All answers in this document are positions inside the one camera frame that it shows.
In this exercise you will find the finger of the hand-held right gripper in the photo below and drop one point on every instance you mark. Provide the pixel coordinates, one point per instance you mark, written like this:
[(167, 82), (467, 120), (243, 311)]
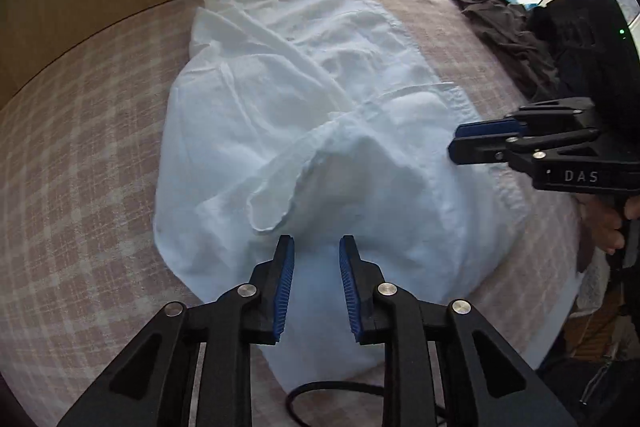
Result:
[(485, 129), (475, 152)]

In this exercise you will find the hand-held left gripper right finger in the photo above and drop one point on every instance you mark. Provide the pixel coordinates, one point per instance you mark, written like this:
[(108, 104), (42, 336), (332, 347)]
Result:
[(350, 292)]

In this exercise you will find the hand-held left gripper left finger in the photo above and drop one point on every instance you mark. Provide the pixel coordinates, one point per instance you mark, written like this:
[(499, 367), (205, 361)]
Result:
[(284, 292)]

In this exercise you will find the white shirt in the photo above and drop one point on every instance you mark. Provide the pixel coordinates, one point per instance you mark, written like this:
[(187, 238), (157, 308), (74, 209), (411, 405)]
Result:
[(300, 107)]

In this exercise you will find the person's right hand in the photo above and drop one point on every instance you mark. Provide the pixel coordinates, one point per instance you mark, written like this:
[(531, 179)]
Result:
[(597, 222)]

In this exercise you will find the brown garment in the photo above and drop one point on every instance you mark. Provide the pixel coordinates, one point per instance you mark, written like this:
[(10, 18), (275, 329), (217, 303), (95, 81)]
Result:
[(505, 37)]

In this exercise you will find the black garment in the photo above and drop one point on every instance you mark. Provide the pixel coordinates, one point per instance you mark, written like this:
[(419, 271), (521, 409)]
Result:
[(565, 37)]

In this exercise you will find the person's black jacket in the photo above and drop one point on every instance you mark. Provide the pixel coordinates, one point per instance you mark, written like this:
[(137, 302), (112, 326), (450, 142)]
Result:
[(575, 387)]

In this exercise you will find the pink plaid blanket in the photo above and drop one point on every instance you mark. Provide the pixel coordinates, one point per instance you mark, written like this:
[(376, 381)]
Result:
[(75, 157)]

